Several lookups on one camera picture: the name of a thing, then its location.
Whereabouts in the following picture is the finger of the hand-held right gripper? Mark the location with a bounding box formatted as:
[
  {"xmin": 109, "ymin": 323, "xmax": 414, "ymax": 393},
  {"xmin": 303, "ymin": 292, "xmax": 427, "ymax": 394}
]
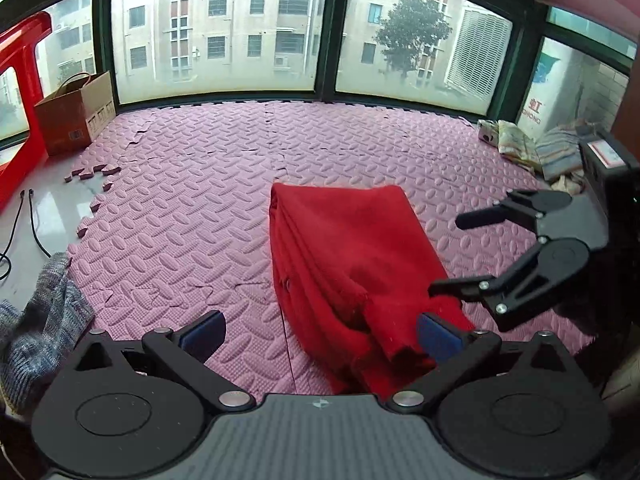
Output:
[
  {"xmin": 455, "ymin": 190, "xmax": 574, "ymax": 236},
  {"xmin": 428, "ymin": 238, "xmax": 592, "ymax": 332}
]

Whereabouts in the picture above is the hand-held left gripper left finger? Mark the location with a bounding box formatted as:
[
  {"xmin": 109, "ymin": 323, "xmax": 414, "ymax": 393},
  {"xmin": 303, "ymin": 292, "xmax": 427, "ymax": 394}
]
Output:
[{"xmin": 75, "ymin": 310, "xmax": 256, "ymax": 414}]

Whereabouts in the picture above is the pink foam floor mat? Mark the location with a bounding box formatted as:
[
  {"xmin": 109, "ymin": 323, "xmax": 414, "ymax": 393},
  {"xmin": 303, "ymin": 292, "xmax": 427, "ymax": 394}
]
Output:
[{"xmin": 64, "ymin": 100, "xmax": 603, "ymax": 397}]

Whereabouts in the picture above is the red knit garment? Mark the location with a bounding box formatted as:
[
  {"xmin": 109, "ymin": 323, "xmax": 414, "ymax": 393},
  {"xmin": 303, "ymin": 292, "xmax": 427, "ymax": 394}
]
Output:
[{"xmin": 269, "ymin": 183, "xmax": 476, "ymax": 396}]

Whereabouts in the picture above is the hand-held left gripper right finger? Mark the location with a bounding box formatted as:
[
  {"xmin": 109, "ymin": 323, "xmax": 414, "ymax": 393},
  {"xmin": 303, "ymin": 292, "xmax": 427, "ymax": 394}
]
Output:
[{"xmin": 387, "ymin": 312, "xmax": 576, "ymax": 415}]

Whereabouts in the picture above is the pink foam mat piece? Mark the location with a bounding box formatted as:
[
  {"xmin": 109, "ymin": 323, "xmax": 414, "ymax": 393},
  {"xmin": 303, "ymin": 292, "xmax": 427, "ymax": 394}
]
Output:
[{"xmin": 64, "ymin": 162, "xmax": 122, "ymax": 182}]

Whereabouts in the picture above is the floral folded cloth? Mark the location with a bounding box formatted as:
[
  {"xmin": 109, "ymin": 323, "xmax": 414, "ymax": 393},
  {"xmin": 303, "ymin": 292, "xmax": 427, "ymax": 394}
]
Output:
[{"xmin": 476, "ymin": 119, "xmax": 543, "ymax": 172}]

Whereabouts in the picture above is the striped folded cloth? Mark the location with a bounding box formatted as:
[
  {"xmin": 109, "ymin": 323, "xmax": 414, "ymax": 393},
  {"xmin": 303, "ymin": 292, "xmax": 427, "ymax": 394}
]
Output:
[{"xmin": 536, "ymin": 122, "xmax": 603, "ymax": 194}]

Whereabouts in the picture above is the dark green window frame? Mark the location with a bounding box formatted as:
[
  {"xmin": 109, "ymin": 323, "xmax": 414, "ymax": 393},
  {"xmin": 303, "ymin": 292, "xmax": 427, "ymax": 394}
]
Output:
[{"xmin": 0, "ymin": 0, "xmax": 640, "ymax": 153}]

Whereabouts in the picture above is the white air conditioner unit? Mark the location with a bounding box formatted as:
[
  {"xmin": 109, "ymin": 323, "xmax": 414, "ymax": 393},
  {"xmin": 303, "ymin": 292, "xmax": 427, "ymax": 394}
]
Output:
[{"xmin": 444, "ymin": 6, "xmax": 514, "ymax": 102}]

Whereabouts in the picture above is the green tree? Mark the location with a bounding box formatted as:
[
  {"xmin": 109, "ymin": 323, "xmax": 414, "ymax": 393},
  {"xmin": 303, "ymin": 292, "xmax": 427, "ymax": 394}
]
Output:
[{"xmin": 375, "ymin": 0, "xmax": 453, "ymax": 78}]

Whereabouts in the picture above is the brown cardboard box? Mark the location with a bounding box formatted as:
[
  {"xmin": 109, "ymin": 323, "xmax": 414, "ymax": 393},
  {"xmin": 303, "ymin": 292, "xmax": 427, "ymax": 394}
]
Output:
[{"xmin": 33, "ymin": 70, "xmax": 118, "ymax": 157}]

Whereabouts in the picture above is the black cable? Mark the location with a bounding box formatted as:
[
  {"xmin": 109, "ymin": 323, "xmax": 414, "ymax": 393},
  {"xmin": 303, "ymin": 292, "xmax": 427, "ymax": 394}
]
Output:
[
  {"xmin": 28, "ymin": 188, "xmax": 52, "ymax": 257},
  {"xmin": 0, "ymin": 189, "xmax": 27, "ymax": 281}
]

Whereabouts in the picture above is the beige apartment building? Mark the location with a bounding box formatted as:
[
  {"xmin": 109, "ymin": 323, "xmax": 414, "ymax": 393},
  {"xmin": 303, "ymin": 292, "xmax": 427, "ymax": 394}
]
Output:
[{"xmin": 37, "ymin": 0, "xmax": 468, "ymax": 86}]

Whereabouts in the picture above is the red plastic stool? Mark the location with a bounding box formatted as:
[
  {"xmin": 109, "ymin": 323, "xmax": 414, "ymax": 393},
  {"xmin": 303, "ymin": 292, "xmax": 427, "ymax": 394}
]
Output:
[{"xmin": 0, "ymin": 11, "xmax": 54, "ymax": 213}]

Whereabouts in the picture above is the grey knit sweater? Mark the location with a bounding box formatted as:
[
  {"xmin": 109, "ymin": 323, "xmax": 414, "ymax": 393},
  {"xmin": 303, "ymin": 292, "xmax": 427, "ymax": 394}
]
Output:
[{"xmin": 0, "ymin": 252, "xmax": 96, "ymax": 411}]

